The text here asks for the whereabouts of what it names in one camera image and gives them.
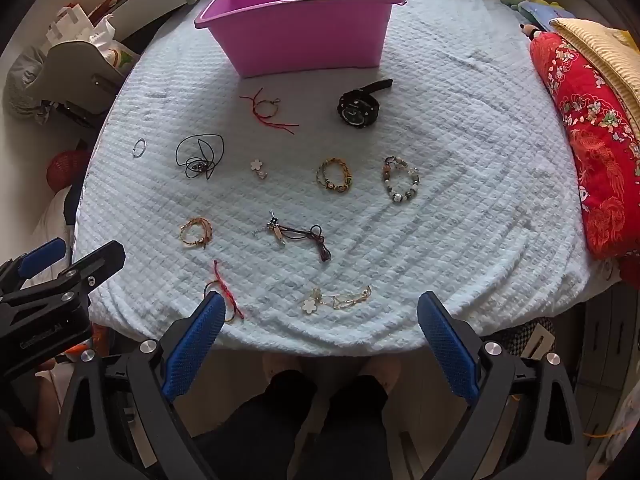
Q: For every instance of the white flower clip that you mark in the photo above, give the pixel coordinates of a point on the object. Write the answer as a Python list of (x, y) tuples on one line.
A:
[(256, 165)]

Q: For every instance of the grey chair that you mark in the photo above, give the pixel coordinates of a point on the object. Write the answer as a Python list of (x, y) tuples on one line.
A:
[(65, 75)]

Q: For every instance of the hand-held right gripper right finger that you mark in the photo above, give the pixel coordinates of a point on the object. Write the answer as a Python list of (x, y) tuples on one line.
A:
[(450, 345)]

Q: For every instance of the red basket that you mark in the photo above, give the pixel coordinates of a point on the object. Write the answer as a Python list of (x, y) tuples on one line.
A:
[(65, 170)]

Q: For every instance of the person's leg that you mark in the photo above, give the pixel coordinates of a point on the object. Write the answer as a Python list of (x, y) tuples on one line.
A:
[(355, 430), (265, 425)]

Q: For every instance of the person's left leg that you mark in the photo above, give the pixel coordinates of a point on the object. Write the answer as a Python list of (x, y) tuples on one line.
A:
[(265, 425)]

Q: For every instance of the purple plastic bin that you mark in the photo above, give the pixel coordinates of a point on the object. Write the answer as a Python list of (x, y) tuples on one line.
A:
[(300, 35)]

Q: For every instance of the yellow folded blanket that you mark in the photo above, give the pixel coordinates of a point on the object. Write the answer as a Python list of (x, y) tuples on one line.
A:
[(595, 40)]

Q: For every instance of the blue pillow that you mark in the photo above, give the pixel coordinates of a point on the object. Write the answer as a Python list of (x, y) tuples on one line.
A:
[(545, 11)]

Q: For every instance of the grey shelf cabinet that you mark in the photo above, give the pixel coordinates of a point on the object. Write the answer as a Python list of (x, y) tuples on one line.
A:
[(150, 5)]

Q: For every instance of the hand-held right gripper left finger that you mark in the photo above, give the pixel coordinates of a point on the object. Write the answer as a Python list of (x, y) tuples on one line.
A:
[(195, 345)]

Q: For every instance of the black wristwatch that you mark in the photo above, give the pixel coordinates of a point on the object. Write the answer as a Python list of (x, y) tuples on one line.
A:
[(357, 110)]

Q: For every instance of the red floral pillow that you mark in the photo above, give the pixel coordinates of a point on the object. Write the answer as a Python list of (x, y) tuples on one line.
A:
[(590, 135)]

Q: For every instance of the person's right leg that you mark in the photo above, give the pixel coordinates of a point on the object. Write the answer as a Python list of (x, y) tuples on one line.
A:
[(355, 430)]

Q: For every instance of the person's left hand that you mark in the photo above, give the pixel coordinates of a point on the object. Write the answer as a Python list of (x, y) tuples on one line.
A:
[(27, 442)]

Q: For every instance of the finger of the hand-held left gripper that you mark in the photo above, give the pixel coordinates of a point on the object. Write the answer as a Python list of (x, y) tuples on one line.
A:
[(42, 256), (97, 260)]

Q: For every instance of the white paper bag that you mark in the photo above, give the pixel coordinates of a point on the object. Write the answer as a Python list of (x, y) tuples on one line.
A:
[(67, 22)]

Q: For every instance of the white printed plastic bag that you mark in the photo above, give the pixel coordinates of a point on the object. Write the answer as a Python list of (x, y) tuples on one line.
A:
[(112, 47)]

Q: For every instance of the panda plush toy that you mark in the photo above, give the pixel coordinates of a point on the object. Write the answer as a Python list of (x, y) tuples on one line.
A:
[(530, 31)]

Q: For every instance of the black white checkered cloth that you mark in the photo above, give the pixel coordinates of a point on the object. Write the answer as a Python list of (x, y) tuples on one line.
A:
[(525, 340)]

